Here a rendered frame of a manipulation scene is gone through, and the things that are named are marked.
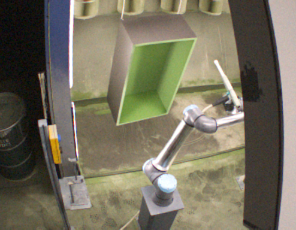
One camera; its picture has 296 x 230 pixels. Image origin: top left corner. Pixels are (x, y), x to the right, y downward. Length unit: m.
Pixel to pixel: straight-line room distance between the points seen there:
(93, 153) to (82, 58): 1.21
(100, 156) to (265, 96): 3.51
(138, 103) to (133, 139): 0.48
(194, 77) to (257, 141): 4.32
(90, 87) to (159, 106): 0.98
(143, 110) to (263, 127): 3.38
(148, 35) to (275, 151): 2.45
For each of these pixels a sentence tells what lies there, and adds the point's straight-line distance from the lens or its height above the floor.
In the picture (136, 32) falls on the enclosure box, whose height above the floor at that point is 1.66.
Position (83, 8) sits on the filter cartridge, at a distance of 3.78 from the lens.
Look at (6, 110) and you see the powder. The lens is 3.29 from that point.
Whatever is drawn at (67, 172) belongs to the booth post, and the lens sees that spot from 3.21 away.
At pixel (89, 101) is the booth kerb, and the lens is 4.33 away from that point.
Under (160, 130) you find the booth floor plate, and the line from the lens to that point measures 4.16.
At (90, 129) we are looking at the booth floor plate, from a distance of 4.09.
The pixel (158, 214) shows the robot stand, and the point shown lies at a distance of 2.77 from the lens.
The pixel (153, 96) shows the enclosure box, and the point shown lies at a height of 0.51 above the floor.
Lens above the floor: 3.05
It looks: 44 degrees down
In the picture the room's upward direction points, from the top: 9 degrees clockwise
